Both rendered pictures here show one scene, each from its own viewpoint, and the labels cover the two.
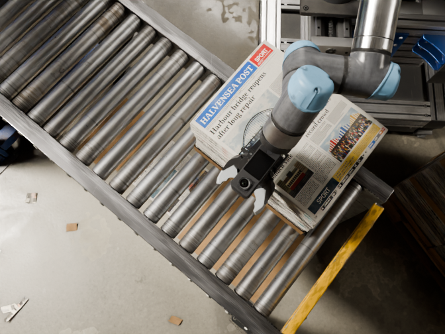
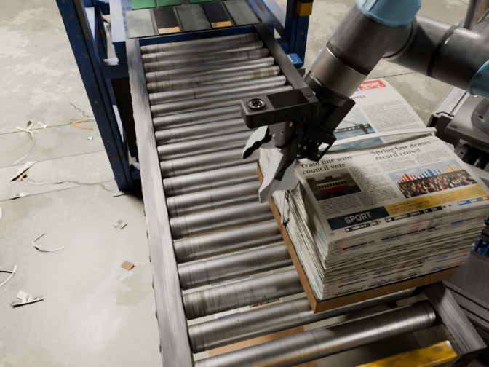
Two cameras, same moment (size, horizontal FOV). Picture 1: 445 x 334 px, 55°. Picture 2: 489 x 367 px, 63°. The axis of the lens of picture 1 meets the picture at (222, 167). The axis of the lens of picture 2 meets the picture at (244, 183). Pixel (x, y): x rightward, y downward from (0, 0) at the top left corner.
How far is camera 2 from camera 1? 0.61 m
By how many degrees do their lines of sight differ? 33
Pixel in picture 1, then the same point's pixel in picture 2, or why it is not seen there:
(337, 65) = (441, 24)
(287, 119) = (341, 30)
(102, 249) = (134, 300)
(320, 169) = (372, 191)
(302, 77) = not seen: outside the picture
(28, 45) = (190, 62)
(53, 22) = (220, 58)
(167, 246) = (161, 234)
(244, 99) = not seen: hidden behind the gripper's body
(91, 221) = (145, 271)
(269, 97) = (355, 113)
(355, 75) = (462, 38)
